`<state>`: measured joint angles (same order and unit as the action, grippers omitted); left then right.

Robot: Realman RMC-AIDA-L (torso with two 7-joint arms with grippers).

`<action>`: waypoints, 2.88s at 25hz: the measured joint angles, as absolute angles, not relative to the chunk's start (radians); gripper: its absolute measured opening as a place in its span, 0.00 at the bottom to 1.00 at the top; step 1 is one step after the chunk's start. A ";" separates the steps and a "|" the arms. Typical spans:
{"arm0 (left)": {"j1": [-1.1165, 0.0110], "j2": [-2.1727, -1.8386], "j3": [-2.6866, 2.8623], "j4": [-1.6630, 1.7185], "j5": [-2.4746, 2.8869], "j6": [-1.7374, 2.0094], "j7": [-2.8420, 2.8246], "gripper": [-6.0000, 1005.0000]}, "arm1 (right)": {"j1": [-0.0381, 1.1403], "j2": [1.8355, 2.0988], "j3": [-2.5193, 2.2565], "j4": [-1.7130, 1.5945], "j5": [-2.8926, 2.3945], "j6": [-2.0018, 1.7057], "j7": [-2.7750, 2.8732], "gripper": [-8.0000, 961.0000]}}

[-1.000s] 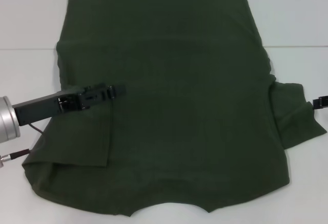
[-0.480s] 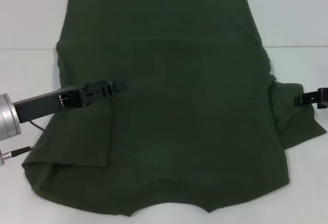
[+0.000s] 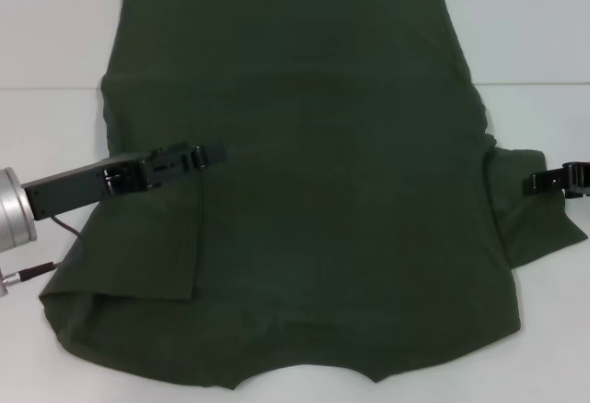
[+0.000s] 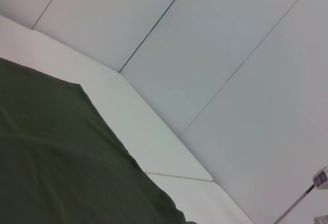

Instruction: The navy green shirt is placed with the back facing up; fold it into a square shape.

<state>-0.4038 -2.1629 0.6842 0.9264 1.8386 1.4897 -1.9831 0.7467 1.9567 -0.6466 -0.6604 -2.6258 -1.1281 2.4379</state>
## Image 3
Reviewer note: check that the dark green t-shirt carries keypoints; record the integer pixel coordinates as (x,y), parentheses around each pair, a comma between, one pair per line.
(322,145)

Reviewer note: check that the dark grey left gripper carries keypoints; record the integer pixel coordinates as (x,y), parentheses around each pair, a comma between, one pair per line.
(83,186)

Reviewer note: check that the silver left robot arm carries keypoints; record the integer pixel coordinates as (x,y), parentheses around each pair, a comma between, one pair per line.
(14,209)

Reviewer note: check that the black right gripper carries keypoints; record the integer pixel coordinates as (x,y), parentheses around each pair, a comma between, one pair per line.
(581,193)

